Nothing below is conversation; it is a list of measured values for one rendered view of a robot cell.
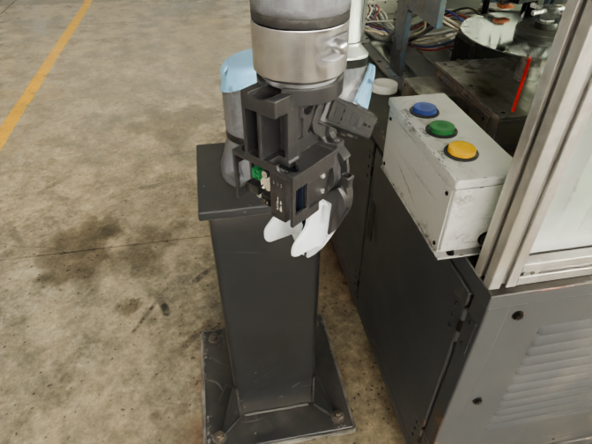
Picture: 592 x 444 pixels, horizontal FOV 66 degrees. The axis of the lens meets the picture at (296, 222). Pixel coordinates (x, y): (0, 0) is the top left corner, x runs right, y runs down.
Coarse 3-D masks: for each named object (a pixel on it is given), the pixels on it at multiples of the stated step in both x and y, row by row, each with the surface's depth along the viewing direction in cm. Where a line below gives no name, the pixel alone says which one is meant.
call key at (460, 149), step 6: (450, 144) 68; (456, 144) 68; (462, 144) 68; (468, 144) 68; (450, 150) 68; (456, 150) 67; (462, 150) 67; (468, 150) 67; (474, 150) 67; (456, 156) 67; (462, 156) 67; (468, 156) 67
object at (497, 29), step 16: (496, 16) 106; (512, 16) 106; (464, 32) 97; (480, 32) 97; (496, 32) 97; (512, 32) 97; (496, 48) 89; (512, 48) 89; (528, 48) 89; (544, 48) 89
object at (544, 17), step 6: (534, 6) 96; (540, 6) 95; (546, 6) 93; (552, 6) 92; (558, 6) 92; (564, 6) 94; (534, 12) 92; (540, 12) 92; (546, 12) 93; (552, 12) 92; (558, 12) 92; (540, 18) 95; (546, 18) 93; (552, 18) 93
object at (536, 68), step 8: (520, 56) 100; (520, 64) 100; (536, 64) 98; (544, 64) 98; (520, 72) 100; (528, 72) 99; (536, 72) 99; (520, 80) 101; (528, 80) 100; (536, 80) 100
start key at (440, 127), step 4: (436, 120) 75; (440, 120) 75; (432, 124) 73; (436, 124) 73; (440, 124) 73; (444, 124) 73; (448, 124) 73; (452, 124) 73; (432, 128) 73; (436, 128) 73; (440, 128) 73; (444, 128) 73; (448, 128) 73; (452, 128) 73; (436, 132) 72; (440, 132) 72; (444, 132) 72; (448, 132) 72; (452, 132) 72
